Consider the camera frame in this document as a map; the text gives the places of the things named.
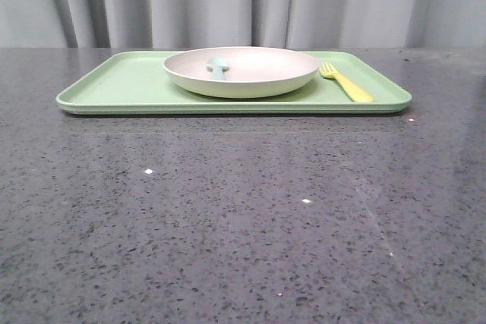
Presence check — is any beige round plate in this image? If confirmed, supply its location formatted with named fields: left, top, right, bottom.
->
left=163, top=46, right=320, bottom=99

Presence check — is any yellow plastic fork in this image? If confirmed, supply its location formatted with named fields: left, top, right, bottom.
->
left=319, top=61, right=374, bottom=102

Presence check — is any light blue plastic spoon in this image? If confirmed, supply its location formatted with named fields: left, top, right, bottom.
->
left=207, top=56, right=229, bottom=80

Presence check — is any light green plastic tray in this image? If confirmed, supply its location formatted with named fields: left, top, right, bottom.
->
left=56, top=51, right=412, bottom=115

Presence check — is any grey curtain backdrop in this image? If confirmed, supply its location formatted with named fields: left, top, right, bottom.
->
left=1, top=0, right=485, bottom=49

